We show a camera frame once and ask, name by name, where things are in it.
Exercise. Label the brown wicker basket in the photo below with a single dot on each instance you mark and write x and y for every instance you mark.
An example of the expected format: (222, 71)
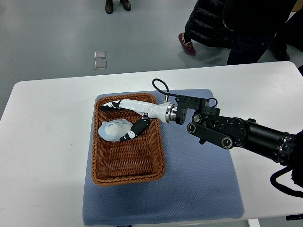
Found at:
(135, 161)

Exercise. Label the blue plush toy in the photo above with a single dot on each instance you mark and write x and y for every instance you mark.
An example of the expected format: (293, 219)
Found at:
(114, 130)

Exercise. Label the brown shoes person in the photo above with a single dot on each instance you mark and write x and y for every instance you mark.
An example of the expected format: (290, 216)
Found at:
(110, 6)

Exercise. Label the person in puffer jacket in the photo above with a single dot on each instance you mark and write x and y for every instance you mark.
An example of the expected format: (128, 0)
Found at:
(205, 26)

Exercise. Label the blue quilted mat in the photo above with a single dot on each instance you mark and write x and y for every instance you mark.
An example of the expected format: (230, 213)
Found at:
(199, 183)

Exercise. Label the wooden box corner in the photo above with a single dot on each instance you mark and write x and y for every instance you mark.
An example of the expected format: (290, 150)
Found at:
(298, 5)

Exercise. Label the person with black boot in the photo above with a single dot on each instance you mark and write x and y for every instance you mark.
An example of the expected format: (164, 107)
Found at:
(260, 25)

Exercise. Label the lower metal floor plate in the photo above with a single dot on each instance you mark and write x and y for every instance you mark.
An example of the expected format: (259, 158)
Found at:
(100, 64)

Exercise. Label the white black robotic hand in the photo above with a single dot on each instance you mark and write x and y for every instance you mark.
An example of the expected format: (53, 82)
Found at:
(165, 112)

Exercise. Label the metal floor plate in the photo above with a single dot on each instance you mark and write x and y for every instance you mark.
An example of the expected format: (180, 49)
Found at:
(100, 64)
(100, 55)

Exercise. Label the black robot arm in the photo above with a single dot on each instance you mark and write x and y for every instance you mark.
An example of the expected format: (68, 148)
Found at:
(227, 132)

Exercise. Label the upper metal floor plate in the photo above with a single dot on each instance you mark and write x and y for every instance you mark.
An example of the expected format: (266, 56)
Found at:
(100, 55)

